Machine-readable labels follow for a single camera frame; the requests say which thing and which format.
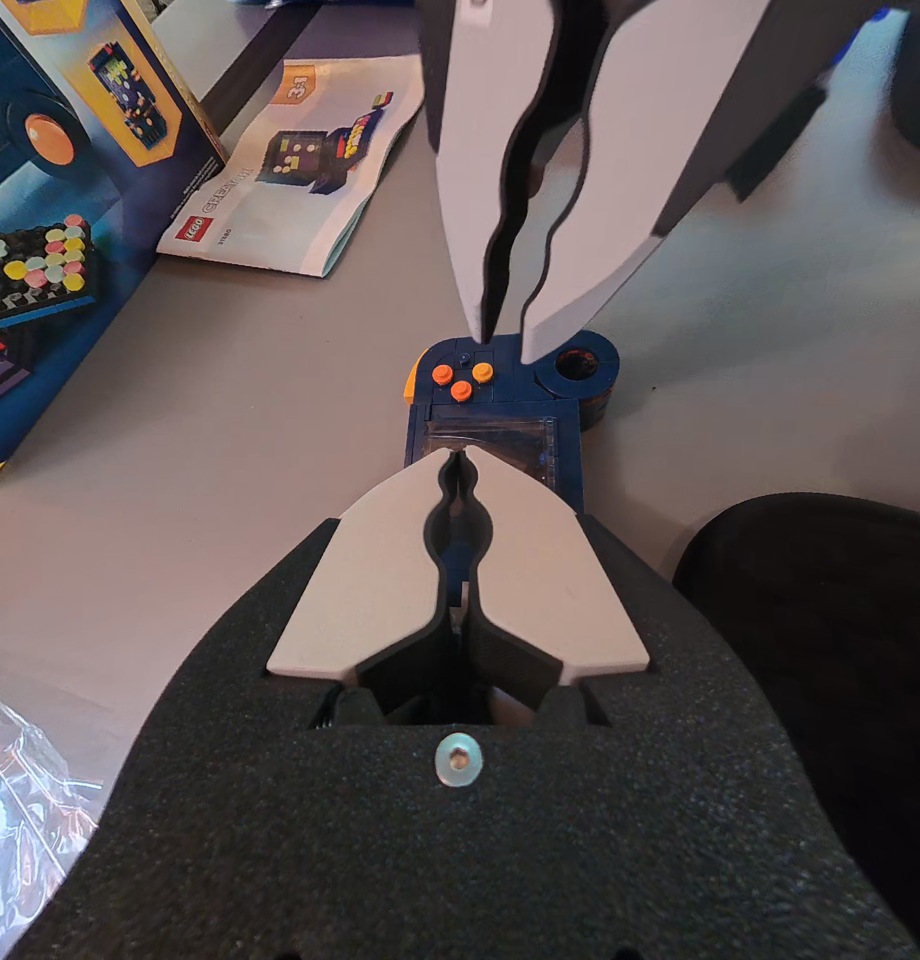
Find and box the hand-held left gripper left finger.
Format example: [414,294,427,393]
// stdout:
[267,447,462,687]

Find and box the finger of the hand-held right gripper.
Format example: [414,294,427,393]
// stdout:
[432,0,564,346]
[518,0,773,367]

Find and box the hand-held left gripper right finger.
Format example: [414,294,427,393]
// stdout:
[460,446,652,690]

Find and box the dark blue brick game console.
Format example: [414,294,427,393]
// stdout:
[403,330,622,601]

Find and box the white instruction booklet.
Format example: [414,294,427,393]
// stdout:
[157,56,425,280]

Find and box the black quilted pad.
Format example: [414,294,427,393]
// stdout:
[671,491,920,960]

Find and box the blue yellow toy set box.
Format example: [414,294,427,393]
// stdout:
[0,0,230,498]

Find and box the clear plastic bag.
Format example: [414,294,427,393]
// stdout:
[0,660,110,960]

